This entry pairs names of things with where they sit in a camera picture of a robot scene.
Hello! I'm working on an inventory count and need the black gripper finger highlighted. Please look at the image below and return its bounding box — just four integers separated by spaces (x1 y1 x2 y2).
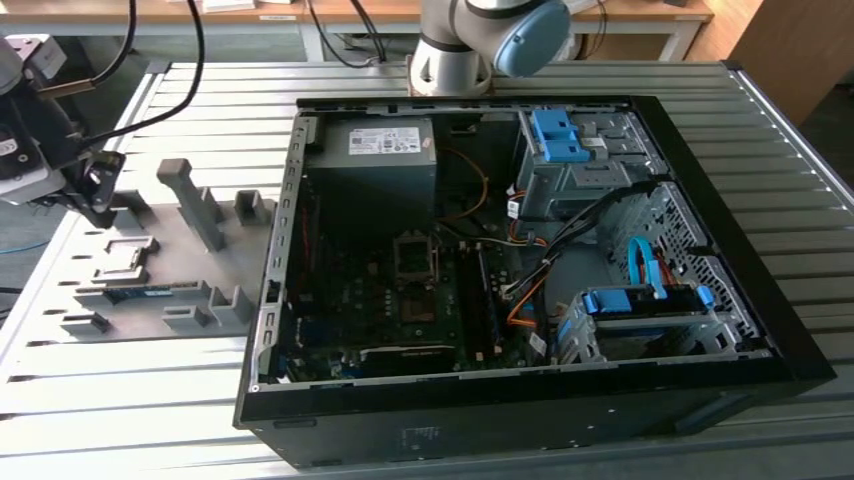
51 191 102 226
83 149 128 229

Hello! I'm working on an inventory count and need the silver CPU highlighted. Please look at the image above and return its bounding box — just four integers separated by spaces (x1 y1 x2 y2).
99 241 150 277

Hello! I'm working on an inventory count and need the metal socket cover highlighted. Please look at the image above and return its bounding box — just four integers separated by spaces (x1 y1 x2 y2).
391 232 439 282

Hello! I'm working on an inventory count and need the grey parts rack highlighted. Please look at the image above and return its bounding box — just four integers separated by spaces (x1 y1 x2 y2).
58 157 279 344

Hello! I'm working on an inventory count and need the blue RAM stick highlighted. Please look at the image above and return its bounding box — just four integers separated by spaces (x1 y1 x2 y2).
76 284 202 301

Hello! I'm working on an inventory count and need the wooden desk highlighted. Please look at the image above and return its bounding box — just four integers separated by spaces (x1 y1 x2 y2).
0 0 716 62

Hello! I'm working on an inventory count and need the white paper box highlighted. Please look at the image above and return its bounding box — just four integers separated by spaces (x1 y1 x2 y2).
199 0 259 14

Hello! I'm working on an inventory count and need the grey power supply unit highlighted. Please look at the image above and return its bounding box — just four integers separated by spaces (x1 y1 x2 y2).
305 117 442 226

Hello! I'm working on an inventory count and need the green motherboard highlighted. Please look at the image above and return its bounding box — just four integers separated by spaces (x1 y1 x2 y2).
286 219 535 381

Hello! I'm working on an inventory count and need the black graphics card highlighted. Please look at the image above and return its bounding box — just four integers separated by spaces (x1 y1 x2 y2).
357 342 462 376

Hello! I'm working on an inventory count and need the black RAM slot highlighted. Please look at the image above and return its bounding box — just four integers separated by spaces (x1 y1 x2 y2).
475 243 503 355
458 242 487 359

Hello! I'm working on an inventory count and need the tall metal drive cage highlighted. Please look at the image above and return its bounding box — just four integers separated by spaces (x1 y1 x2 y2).
517 107 669 224

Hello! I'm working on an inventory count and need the black PC case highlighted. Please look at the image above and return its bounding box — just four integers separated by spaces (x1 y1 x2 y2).
230 93 840 471

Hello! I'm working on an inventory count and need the blue disk carrier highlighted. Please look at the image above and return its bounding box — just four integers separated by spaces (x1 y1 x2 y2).
579 288 633 316

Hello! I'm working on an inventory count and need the low metal disk bay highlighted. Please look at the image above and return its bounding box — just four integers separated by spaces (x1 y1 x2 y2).
550 287 760 366

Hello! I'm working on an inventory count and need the wooden cabinet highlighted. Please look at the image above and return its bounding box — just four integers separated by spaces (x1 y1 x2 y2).
686 0 854 126

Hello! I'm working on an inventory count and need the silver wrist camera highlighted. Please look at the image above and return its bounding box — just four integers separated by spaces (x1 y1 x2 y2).
0 132 55 206

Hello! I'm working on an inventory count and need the blue floor cable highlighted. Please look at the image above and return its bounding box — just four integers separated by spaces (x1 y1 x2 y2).
0 238 52 255

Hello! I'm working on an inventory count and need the small grey camera box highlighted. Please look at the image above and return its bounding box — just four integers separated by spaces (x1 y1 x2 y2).
4 33 70 84

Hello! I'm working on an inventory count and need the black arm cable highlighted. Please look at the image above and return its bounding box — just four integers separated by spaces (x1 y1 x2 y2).
90 0 140 86
79 0 207 151

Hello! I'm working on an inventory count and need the yellow wire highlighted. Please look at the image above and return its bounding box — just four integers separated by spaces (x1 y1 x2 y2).
437 147 493 221

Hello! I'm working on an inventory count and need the orange wire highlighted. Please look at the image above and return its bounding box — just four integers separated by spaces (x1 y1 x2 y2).
505 287 542 329

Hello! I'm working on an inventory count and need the blue drive bay bracket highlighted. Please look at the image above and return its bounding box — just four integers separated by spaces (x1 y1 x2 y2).
530 108 593 164

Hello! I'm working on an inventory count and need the black wire bundle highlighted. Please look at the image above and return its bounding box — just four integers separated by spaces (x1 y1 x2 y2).
499 179 660 301

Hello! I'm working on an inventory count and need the light blue wire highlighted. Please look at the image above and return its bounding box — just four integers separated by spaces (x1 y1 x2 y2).
626 234 669 301

